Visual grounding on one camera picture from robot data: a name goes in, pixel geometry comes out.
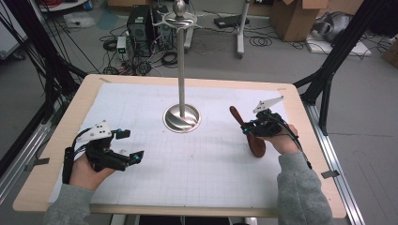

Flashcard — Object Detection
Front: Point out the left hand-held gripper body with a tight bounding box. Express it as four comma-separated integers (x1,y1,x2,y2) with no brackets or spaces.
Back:
76,120,131,173

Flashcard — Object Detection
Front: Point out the black frame strut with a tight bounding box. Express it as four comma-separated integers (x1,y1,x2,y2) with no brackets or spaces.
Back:
293,0,398,136

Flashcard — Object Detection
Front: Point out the grey metal bracket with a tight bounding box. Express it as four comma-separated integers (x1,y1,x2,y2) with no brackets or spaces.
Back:
23,157,51,173
321,170,341,180

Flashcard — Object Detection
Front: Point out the white flat board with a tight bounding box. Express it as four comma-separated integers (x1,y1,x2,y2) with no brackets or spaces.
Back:
305,33,374,57

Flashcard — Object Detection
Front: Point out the clear plastic bag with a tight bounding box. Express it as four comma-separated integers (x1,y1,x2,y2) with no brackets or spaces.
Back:
63,11,97,29

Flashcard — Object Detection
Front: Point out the brown wooden spoon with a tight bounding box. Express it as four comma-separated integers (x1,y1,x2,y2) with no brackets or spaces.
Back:
229,105,267,158

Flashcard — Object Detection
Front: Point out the white grid mat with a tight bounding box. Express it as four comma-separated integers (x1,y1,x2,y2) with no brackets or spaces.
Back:
48,82,295,210

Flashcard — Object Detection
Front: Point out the aluminium rail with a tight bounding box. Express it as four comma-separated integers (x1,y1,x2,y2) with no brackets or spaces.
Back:
304,102,366,225
0,120,54,204

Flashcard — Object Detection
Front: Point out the black computer tower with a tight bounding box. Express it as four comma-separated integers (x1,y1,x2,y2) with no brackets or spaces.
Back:
126,4,154,59
151,5,175,51

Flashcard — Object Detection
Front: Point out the silver metal hanging stand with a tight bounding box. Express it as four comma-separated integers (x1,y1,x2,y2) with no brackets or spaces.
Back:
161,0,202,134

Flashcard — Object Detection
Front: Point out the black wrist strap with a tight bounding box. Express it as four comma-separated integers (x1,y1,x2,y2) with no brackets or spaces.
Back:
61,146,76,186

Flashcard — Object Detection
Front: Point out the black cable coil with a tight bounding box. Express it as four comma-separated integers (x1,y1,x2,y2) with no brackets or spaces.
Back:
249,36,273,48
161,51,179,68

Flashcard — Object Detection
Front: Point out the person's left hand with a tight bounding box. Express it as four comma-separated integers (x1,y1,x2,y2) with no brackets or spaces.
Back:
69,154,115,192

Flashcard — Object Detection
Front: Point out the grey round appliance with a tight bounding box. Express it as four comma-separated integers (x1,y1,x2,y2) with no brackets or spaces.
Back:
313,11,353,43

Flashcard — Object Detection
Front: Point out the white stand leg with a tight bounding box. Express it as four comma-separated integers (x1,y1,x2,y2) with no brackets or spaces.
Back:
236,0,252,59

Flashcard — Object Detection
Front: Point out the small white power device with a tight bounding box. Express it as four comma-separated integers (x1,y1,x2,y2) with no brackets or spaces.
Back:
115,36,128,60

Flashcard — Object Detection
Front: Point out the person's right hand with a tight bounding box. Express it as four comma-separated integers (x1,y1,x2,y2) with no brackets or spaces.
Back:
266,125,300,155

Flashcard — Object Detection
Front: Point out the black frame with cables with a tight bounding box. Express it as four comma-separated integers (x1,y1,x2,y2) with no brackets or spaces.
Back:
0,0,90,177

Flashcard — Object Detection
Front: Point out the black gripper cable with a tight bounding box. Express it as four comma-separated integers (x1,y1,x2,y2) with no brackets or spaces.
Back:
271,114,314,170

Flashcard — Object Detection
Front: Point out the black flat device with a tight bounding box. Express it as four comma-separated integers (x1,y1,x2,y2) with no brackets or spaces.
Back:
213,14,251,30

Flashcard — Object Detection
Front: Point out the small cardboard box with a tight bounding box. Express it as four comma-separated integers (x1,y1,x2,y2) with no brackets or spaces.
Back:
381,37,398,68

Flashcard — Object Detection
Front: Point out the large open cardboard box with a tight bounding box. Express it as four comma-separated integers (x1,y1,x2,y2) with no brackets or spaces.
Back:
269,0,329,43

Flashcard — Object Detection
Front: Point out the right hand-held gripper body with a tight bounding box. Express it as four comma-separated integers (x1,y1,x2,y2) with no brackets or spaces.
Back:
253,96,286,138

